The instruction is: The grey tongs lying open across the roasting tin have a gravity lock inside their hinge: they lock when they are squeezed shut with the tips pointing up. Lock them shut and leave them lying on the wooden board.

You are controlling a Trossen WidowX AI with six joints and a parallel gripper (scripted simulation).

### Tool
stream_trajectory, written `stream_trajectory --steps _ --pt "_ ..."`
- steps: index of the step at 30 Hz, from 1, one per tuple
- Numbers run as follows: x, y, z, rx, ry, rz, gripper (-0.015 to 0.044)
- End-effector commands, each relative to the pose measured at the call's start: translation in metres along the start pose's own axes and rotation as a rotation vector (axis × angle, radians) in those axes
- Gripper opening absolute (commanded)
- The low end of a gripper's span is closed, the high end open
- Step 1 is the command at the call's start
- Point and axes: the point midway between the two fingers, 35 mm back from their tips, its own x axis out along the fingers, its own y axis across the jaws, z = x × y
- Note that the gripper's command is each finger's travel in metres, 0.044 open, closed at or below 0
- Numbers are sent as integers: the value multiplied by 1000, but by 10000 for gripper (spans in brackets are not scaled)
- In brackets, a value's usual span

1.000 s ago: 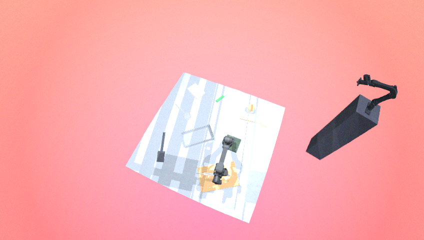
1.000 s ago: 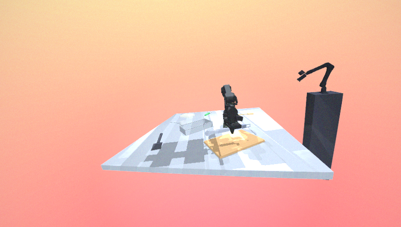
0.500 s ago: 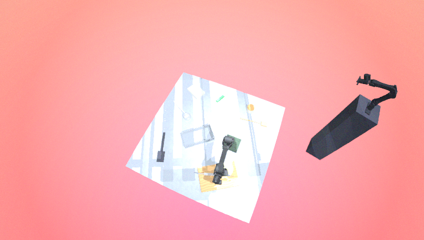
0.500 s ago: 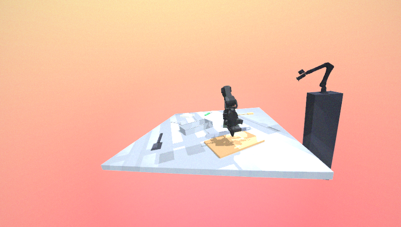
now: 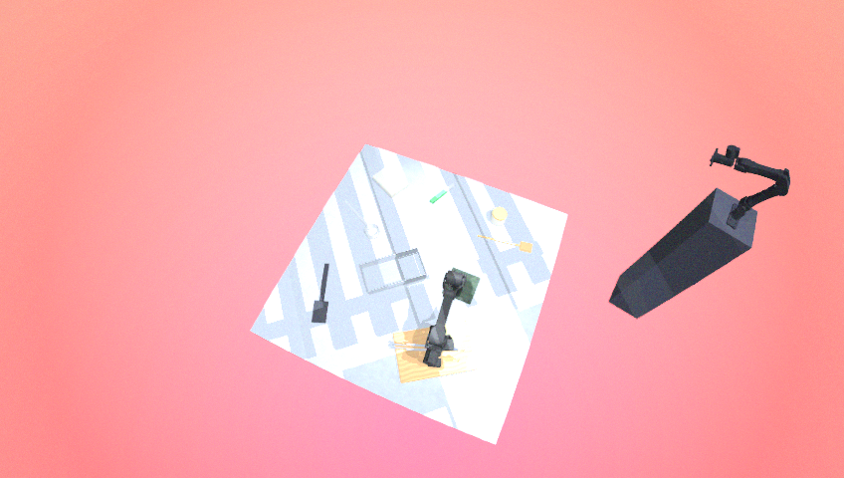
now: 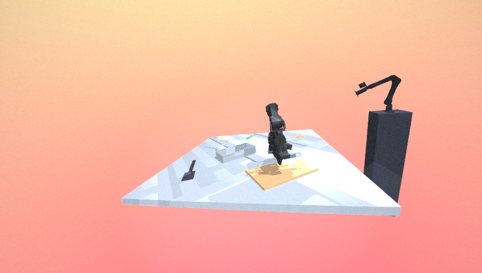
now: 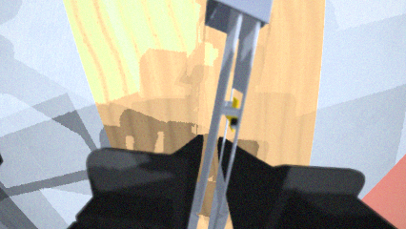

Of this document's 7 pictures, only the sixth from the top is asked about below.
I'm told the light wooden board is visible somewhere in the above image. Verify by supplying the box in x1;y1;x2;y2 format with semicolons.
245;158;318;191

